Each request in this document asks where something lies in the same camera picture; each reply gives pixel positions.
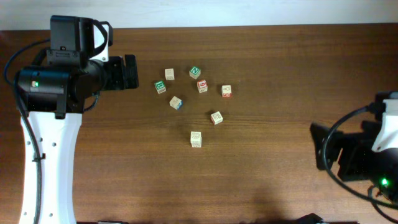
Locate red C wooden block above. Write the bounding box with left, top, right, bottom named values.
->
left=211, top=111, right=223, bottom=125

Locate plain top wooden block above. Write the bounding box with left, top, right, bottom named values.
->
left=165, top=68, right=175, bottom=80

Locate pretzel picture wooden block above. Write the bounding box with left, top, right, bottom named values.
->
left=190, top=131, right=202, bottom=147

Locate red A wooden block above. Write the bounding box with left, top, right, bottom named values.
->
left=221, top=85, right=232, bottom=98

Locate green B wooden block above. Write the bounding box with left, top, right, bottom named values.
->
left=154, top=80, right=166, bottom=94

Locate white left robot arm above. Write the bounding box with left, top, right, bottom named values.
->
left=12, top=16, right=139, bottom=223

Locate red 9 wooden block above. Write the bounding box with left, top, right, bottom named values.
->
left=197, top=80, right=208, bottom=93

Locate blue sided wooden block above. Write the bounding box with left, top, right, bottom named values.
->
left=169, top=96, right=183, bottom=110

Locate green N wooden block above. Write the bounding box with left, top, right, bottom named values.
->
left=189, top=66, right=201, bottom=79

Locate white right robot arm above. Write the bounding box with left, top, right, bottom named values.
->
left=310, top=91, right=397, bottom=208

